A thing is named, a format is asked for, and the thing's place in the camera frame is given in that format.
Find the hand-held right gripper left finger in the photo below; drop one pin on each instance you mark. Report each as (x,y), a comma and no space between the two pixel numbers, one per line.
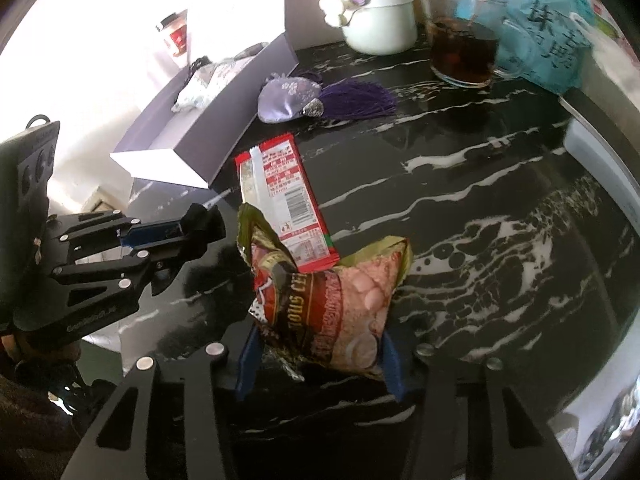
(247,360)

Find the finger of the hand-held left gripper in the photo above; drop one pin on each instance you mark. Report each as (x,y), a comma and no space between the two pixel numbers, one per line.
(150,234)
(145,262)

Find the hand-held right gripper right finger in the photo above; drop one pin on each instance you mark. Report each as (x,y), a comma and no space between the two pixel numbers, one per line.
(395,370)

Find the small black object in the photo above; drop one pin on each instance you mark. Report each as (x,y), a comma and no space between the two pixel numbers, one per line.
(202,230)

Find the green gold snack packet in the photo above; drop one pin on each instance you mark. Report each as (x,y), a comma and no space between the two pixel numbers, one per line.
(325,310)

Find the white gift box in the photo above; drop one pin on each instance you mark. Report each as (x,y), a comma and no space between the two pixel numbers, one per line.
(215,125)

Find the white printed snack packet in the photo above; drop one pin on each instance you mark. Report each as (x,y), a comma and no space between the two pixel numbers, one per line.
(205,85)

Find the person's left forearm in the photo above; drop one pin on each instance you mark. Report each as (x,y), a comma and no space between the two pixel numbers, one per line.
(30,435)

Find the person's left hand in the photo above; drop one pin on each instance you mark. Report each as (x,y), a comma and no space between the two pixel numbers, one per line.
(7,347)

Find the red snack packet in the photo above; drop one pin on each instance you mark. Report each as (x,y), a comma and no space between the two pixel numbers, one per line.
(285,180)

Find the purple tasselled sachet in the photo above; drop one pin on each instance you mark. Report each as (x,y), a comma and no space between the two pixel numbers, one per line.
(285,100)

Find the red jar with black lid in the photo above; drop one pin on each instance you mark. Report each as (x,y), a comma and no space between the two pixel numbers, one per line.
(177,37)

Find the white flat box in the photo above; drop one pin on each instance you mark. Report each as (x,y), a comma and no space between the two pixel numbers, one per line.
(305,5)

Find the white box device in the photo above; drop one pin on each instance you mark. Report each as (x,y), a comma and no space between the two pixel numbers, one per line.
(595,145)

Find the white bottle with plush toy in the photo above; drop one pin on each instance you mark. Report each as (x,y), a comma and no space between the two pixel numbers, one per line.
(380,20)

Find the glass mug of dark tea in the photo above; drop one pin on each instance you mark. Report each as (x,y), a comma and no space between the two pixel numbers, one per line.
(465,55)

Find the teal plastic bag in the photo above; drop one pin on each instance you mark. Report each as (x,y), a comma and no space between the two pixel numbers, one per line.
(545,25)

